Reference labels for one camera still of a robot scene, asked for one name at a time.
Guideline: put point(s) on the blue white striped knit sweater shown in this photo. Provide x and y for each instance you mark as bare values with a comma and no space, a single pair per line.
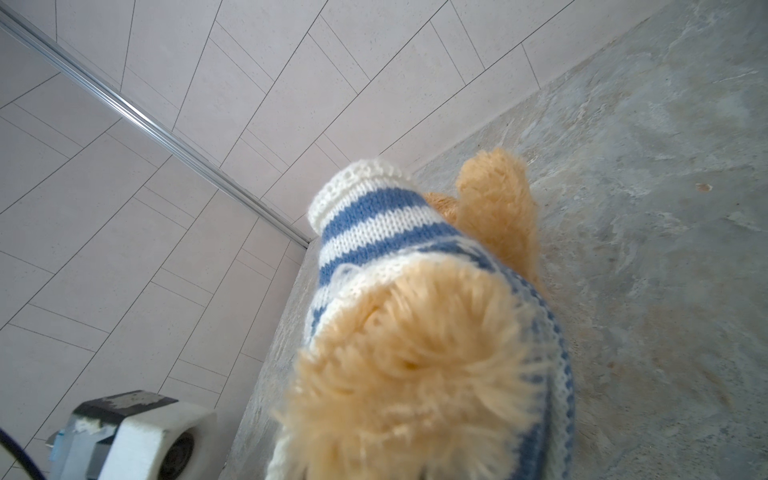
372,228

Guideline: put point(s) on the tan plush teddy bear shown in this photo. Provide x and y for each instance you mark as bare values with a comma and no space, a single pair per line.
420,372

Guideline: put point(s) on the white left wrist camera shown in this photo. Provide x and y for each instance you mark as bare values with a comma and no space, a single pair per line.
134,435

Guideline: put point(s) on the aluminium left corner post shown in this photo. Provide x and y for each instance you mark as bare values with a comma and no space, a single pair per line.
35,39

